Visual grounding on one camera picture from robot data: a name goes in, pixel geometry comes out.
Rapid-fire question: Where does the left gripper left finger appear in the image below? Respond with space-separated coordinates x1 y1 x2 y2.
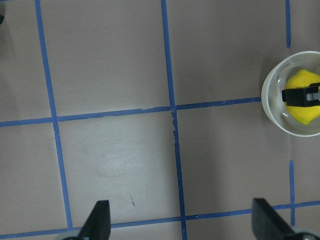
77 200 111 240

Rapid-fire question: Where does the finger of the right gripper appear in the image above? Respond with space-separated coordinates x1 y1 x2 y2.
281 82 320 107

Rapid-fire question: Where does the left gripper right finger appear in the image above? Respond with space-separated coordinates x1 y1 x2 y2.
251 198 300 240

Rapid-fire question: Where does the yellow lemon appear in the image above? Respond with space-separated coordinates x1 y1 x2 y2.
285 69 320 125

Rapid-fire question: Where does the white ceramic bowl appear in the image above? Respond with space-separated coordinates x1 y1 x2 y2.
261 51 320 137

